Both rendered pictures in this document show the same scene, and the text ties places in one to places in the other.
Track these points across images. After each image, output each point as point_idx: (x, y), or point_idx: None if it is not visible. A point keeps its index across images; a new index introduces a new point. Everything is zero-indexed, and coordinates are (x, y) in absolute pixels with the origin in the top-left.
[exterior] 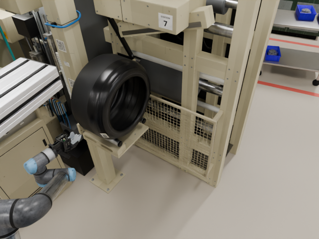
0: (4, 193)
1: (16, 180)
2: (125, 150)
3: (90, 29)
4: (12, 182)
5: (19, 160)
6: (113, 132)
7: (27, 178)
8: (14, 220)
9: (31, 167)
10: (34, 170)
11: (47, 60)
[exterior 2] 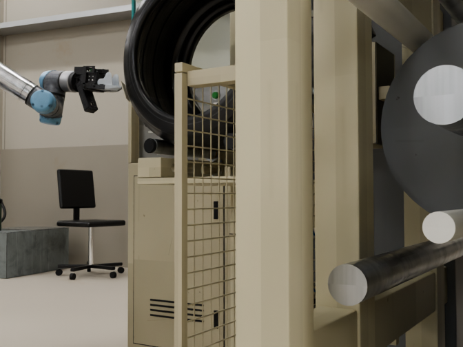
0: (132, 246)
1: (152, 242)
2: (158, 177)
3: None
4: (147, 237)
5: (171, 206)
6: (136, 91)
7: (166, 256)
8: None
9: (43, 73)
10: (41, 79)
11: None
